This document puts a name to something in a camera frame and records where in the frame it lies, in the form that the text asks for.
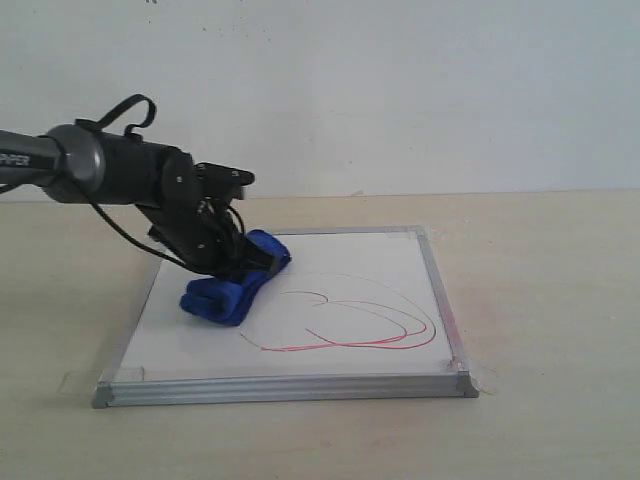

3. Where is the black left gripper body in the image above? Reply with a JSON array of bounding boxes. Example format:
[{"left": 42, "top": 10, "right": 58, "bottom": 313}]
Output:
[{"left": 136, "top": 199, "right": 246, "bottom": 276}]

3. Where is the blue microfiber cloth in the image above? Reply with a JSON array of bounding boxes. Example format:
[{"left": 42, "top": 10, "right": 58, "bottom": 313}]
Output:
[{"left": 179, "top": 229, "right": 291, "bottom": 327}]

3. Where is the black and grey left robot arm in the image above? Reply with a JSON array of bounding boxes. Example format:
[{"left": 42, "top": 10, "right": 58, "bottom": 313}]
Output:
[{"left": 1, "top": 124, "right": 283, "bottom": 279}]

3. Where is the clear tape back right corner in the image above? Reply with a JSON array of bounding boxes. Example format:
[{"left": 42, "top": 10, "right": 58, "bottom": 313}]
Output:
[{"left": 387, "top": 225, "right": 450, "bottom": 244}]

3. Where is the clear tape corner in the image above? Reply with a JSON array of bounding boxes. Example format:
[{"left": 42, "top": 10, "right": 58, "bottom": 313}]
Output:
[
  {"left": 57, "top": 367, "right": 146, "bottom": 396},
  {"left": 445, "top": 358, "right": 499, "bottom": 398},
  {"left": 387, "top": 225, "right": 450, "bottom": 244}
]

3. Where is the clear tape front left corner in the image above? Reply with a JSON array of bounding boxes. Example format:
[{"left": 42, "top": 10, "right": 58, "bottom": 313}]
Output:
[{"left": 57, "top": 367, "right": 146, "bottom": 396}]

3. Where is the clear tape front right corner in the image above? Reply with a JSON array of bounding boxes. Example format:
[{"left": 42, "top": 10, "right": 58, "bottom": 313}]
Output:
[{"left": 445, "top": 358, "right": 499, "bottom": 398}]

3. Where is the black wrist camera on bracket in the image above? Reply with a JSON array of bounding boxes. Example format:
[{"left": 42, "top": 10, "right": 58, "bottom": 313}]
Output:
[{"left": 195, "top": 162, "right": 255, "bottom": 206}]

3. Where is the white whiteboard with aluminium frame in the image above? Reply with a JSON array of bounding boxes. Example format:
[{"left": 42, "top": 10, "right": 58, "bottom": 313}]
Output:
[{"left": 92, "top": 227, "right": 469, "bottom": 409}]

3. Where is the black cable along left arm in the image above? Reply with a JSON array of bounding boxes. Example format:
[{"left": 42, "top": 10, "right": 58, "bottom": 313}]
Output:
[{"left": 0, "top": 93, "right": 191, "bottom": 271}]

